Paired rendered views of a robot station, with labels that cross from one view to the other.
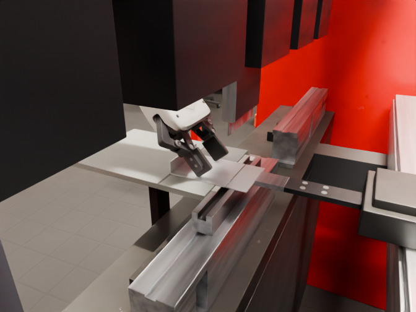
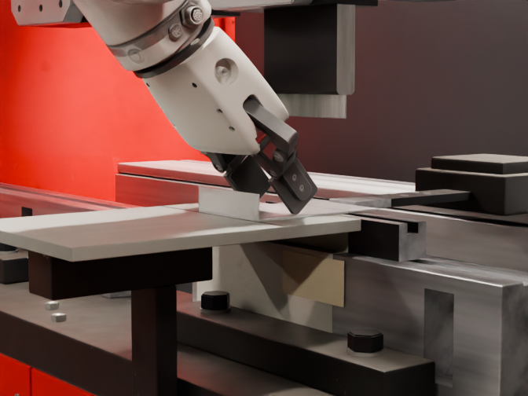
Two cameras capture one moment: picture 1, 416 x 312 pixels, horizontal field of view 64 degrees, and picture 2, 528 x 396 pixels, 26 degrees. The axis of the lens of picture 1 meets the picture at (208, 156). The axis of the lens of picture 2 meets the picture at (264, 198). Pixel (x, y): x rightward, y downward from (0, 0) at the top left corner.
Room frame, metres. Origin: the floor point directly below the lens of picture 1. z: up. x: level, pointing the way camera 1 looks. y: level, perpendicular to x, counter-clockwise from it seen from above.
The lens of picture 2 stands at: (0.07, 0.87, 1.11)
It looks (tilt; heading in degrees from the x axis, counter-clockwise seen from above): 6 degrees down; 296
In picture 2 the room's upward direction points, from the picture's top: straight up
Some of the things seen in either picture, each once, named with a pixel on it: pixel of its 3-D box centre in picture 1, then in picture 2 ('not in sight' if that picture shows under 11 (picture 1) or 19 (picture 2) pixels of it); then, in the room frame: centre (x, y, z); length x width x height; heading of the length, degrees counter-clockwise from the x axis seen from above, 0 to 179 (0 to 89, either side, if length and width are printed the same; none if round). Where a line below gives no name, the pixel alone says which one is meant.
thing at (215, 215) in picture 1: (231, 189); (330, 228); (0.45, -0.04, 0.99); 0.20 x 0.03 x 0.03; 154
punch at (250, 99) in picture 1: (242, 94); (307, 62); (0.48, -0.05, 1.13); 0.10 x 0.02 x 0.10; 154
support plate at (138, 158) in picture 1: (161, 157); (165, 225); (0.54, 0.08, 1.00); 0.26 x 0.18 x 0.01; 64
